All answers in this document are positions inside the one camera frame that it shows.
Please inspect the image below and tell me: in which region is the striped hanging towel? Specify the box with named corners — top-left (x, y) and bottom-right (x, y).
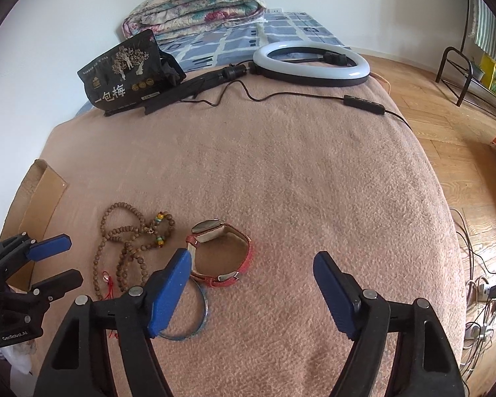
top-left (470, 0), bottom-right (496, 58)

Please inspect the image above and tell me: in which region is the black folded tripod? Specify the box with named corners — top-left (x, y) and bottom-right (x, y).
top-left (103, 63), bottom-right (249, 117)

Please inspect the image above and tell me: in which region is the brown bracelet with coloured beads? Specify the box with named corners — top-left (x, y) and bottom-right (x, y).
top-left (150, 211), bottom-right (177, 249)

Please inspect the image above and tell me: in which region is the black snack bag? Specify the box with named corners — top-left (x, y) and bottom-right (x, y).
top-left (77, 29), bottom-right (163, 111)

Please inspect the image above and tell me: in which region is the black cable with controller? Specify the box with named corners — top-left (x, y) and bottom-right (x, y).
top-left (181, 79), bottom-right (439, 143)

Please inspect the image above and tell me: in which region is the pink fleece blanket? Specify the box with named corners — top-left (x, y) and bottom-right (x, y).
top-left (0, 66), bottom-right (469, 397)

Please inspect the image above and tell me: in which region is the white ring light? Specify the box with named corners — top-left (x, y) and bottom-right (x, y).
top-left (252, 43), bottom-right (372, 88)

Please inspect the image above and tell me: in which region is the yellow box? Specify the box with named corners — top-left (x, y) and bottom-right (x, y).
top-left (478, 54), bottom-right (496, 97)

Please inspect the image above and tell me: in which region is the cardboard box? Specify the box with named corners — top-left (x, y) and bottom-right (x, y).
top-left (2, 158), bottom-right (69, 290)

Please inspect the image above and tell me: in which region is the folded floral quilt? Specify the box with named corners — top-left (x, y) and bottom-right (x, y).
top-left (121, 0), bottom-right (272, 39)

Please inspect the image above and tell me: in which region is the tangle of floor cables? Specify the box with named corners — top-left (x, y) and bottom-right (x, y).
top-left (450, 209), bottom-right (496, 381)

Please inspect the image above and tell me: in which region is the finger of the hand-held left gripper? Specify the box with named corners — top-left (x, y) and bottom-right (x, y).
top-left (0, 233), bottom-right (72, 277)
top-left (0, 269), bottom-right (84, 317)

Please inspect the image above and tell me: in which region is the white plastic bag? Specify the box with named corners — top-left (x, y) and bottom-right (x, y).
top-left (0, 333), bottom-right (40, 385)

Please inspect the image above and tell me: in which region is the white power strip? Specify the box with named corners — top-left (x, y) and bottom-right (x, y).
top-left (465, 280), bottom-right (496, 303)

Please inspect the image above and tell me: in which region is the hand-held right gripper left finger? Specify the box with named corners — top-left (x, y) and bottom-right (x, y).
top-left (33, 248), bottom-right (193, 397)

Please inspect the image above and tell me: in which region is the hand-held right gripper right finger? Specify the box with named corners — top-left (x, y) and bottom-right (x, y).
top-left (313, 251), bottom-right (466, 397)

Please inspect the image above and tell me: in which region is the dark metal shoe rack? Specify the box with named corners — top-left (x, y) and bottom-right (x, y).
top-left (435, 46), bottom-right (496, 124)

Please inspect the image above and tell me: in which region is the thin blue bangle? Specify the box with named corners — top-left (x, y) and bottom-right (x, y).
top-left (159, 279), bottom-right (210, 342)

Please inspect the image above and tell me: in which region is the brown wooden bead necklace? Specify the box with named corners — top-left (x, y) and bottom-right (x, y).
top-left (92, 202), bottom-right (158, 303)

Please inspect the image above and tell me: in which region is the black pouch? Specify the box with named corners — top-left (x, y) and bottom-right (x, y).
top-left (158, 47), bottom-right (187, 88)

